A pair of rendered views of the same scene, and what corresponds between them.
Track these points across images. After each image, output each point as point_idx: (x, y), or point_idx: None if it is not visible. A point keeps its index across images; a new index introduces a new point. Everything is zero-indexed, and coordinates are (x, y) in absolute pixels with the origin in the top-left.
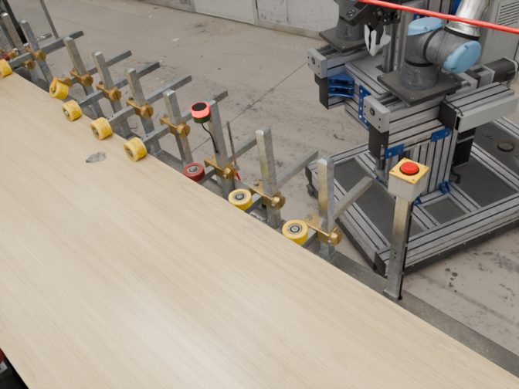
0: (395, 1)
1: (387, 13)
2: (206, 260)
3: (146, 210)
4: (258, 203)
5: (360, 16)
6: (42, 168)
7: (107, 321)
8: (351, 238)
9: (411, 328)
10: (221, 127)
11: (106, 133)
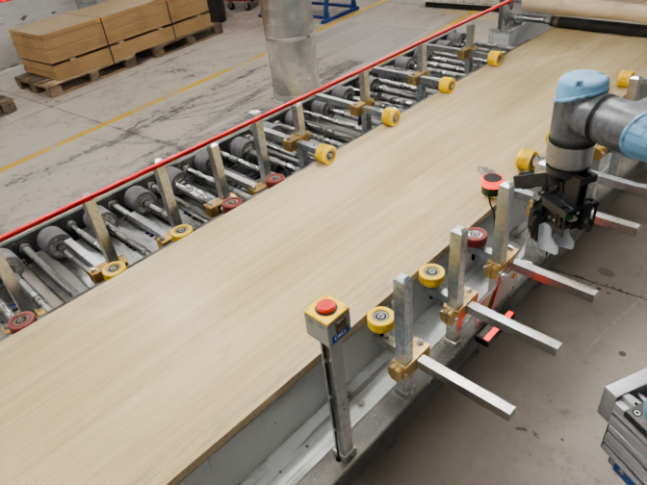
0: (569, 204)
1: (546, 207)
2: (344, 260)
3: (410, 216)
4: (446, 300)
5: (522, 182)
6: (466, 148)
7: (290, 220)
8: None
9: (240, 403)
10: (504, 218)
11: (521, 165)
